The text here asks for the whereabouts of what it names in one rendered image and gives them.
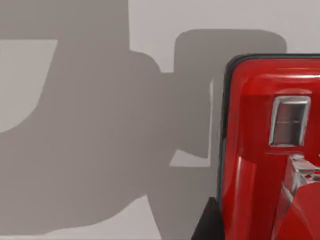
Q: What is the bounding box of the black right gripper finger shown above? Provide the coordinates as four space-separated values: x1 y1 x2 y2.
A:
190 196 226 240

